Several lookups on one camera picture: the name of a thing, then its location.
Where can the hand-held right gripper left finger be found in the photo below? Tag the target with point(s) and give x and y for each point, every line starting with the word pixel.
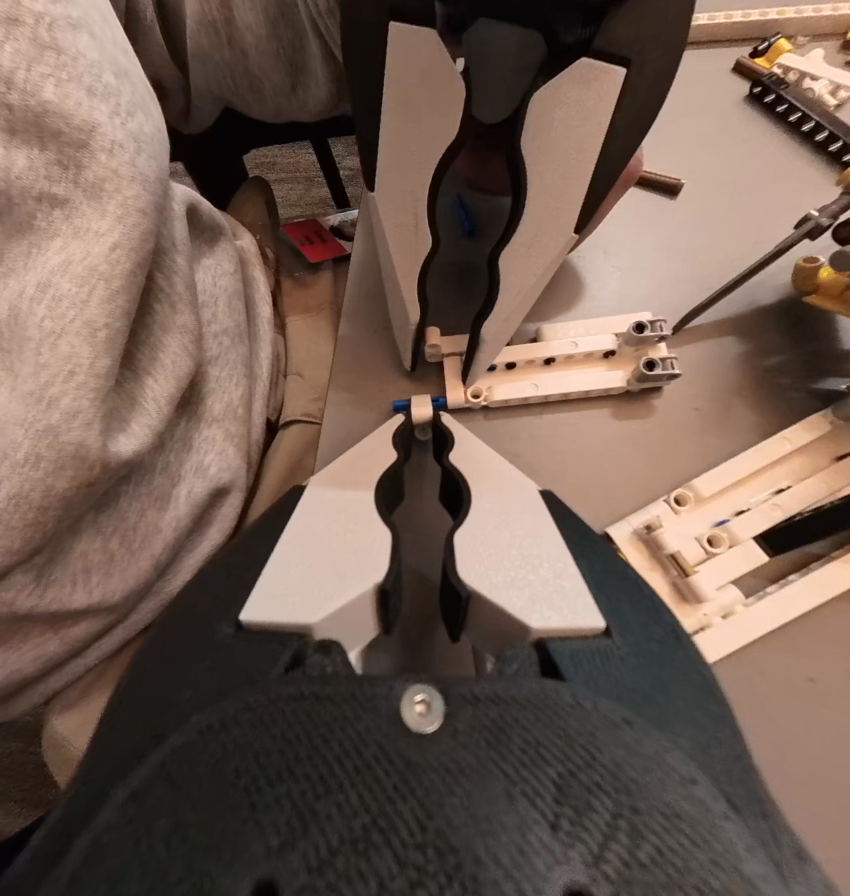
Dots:
pixel 313 560

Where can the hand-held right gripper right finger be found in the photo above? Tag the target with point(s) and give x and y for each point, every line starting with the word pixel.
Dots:
pixel 530 560

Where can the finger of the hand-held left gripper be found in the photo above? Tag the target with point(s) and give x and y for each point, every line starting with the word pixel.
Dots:
pixel 558 182
pixel 411 140

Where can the white connector with blue pin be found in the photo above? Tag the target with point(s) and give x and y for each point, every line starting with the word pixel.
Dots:
pixel 423 413

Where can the white lego beam assembly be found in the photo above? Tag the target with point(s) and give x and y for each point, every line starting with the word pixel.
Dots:
pixel 572 364

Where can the lego helicopter model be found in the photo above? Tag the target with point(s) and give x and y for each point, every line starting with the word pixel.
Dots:
pixel 747 546

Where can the person's left forearm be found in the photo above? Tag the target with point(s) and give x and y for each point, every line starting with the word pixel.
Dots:
pixel 243 56

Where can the blue lego pin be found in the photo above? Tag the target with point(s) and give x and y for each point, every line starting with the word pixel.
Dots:
pixel 465 213

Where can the brown lego axle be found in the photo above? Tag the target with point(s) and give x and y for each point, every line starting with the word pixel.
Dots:
pixel 661 183

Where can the small yellow lego piece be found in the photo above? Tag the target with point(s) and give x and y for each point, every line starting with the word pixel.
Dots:
pixel 771 50

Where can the long white lego beam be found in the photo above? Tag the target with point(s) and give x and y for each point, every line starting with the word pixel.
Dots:
pixel 768 22

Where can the white lego connector cluster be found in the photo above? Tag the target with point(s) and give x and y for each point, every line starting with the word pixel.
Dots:
pixel 813 77

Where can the long black lego beam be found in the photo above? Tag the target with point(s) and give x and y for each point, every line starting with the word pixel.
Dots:
pixel 810 122

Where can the person's left hand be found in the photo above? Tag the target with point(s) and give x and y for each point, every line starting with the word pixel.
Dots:
pixel 624 185

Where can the red foil packet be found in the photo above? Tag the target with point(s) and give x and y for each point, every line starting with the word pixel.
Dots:
pixel 313 241

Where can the brown shoe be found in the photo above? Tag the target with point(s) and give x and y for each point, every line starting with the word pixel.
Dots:
pixel 253 224

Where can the black chair frame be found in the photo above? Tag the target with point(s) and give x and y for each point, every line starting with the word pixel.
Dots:
pixel 285 133

